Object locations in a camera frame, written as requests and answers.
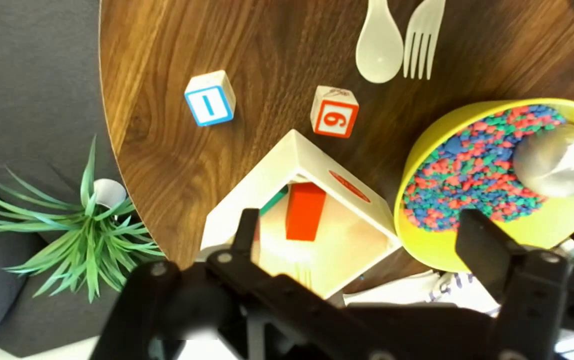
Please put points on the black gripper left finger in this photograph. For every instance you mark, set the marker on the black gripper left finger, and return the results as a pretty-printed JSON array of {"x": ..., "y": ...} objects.
[{"x": 244, "y": 232}]

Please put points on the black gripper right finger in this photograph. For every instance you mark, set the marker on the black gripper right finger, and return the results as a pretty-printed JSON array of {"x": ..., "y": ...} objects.
[{"x": 487, "y": 247}]

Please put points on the red number wooden block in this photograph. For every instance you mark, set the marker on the red number wooden block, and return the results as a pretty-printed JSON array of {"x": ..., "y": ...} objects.
[{"x": 335, "y": 112}]

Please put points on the green block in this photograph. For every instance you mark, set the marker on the green block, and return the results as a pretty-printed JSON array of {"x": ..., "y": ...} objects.
[{"x": 274, "y": 200}]

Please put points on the yellow bowl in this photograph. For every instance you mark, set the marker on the yellow bowl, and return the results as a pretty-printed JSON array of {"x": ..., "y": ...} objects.
[{"x": 432, "y": 243}]

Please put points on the patterned white cloth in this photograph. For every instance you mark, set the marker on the patterned white cloth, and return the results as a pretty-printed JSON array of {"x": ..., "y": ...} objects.
[{"x": 432, "y": 289}]

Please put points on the colourful beads in yellow bowl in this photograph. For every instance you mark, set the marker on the colourful beads in yellow bowl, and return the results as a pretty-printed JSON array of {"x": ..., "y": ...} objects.
[{"x": 467, "y": 166}]

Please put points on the light wooden open box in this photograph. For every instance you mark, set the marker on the light wooden open box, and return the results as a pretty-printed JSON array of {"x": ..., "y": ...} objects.
[{"x": 338, "y": 232}]

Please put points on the blue number wooden block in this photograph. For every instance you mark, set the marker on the blue number wooden block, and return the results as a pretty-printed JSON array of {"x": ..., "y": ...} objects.
[{"x": 208, "y": 101}]

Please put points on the white plant pot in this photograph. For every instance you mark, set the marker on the white plant pot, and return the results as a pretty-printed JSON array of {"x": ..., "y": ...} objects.
[{"x": 109, "y": 192}]

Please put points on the green spiky plant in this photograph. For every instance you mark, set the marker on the green spiky plant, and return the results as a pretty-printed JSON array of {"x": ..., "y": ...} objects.
[{"x": 83, "y": 232}]

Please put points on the white plastic fork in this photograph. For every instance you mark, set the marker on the white plastic fork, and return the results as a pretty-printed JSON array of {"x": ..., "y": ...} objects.
[{"x": 423, "y": 40}]

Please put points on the dark grey sofa section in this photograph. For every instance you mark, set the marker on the dark grey sofa section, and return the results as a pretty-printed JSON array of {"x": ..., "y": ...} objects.
[{"x": 26, "y": 87}]

